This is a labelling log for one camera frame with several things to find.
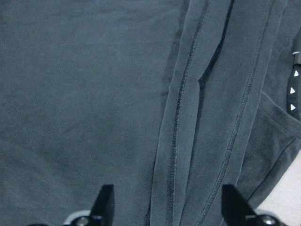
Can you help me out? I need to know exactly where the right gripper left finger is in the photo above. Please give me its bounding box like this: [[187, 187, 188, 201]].
[[90, 185, 114, 226]]

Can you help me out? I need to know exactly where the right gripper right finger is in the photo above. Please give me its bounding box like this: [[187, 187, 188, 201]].
[[222, 184, 257, 226]]

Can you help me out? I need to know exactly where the black graphic t-shirt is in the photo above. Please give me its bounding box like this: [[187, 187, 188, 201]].
[[0, 0, 301, 226]]

